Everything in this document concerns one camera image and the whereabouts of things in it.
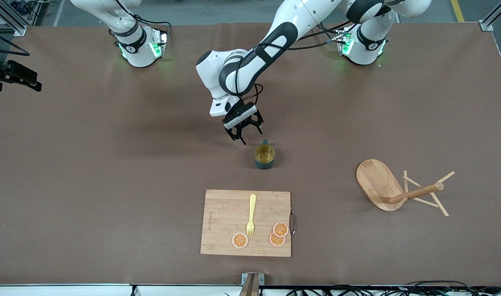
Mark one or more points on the dark green mug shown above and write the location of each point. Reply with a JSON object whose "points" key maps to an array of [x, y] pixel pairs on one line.
{"points": [[264, 154]]}

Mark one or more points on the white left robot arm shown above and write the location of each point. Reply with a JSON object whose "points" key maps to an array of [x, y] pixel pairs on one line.
{"points": [[234, 74]]}

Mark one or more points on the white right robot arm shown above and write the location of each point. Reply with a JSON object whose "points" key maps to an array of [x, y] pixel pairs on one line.
{"points": [[137, 53]]}

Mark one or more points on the wooden mug rack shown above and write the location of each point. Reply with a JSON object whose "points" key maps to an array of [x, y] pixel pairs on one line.
{"points": [[375, 181]]}

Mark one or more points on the yellow plastic fork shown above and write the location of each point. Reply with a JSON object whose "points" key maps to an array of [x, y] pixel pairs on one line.
{"points": [[252, 205]]}

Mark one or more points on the bamboo cutting board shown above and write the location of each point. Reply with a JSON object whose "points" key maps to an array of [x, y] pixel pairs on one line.
{"points": [[225, 222]]}

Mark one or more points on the orange slice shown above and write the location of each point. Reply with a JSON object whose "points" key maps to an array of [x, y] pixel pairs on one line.
{"points": [[275, 242], [240, 240], [280, 229]]}

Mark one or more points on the aluminium frame with foot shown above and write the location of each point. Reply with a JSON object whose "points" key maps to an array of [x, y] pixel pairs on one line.
{"points": [[18, 29]]}

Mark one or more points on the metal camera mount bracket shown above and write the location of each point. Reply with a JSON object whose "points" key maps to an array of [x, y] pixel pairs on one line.
{"points": [[252, 287]]}

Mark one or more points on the white table edge rail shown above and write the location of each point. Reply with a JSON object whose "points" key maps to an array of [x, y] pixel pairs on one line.
{"points": [[69, 291]]}

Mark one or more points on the slanted aluminium corner post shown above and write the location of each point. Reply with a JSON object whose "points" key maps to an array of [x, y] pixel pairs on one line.
{"points": [[486, 25]]}

